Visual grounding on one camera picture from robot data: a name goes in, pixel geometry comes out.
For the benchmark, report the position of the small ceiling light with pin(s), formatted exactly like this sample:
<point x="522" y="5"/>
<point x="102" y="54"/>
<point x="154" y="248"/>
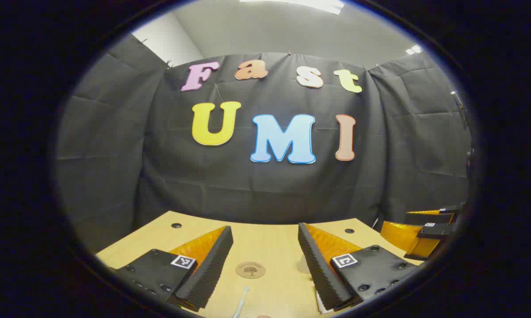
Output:
<point x="413" y="49"/>

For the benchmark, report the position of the black backdrop cloth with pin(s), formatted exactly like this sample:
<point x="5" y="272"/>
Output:
<point x="248" y="185"/>

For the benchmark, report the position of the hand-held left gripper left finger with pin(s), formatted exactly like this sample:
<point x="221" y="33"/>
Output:
<point x="212" y="265"/>

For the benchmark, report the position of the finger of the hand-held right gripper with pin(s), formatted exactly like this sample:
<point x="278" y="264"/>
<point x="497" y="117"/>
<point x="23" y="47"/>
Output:
<point x="402" y="238"/>
<point x="429" y="218"/>

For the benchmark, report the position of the round wooden coaster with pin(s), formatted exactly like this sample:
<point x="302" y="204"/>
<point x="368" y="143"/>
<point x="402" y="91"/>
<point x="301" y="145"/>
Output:
<point x="251" y="270"/>

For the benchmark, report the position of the light wooden desktop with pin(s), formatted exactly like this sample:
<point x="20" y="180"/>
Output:
<point x="265" y="240"/>

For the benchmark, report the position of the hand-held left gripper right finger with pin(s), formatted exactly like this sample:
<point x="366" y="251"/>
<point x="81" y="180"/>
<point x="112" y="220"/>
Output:
<point x="318" y="269"/>

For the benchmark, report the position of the pale grey toothbrush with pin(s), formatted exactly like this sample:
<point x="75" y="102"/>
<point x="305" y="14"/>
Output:
<point x="241" y="302"/>

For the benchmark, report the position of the long ceiling light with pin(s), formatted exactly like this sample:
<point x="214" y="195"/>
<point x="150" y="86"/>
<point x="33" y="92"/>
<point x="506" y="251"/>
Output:
<point x="301" y="4"/>

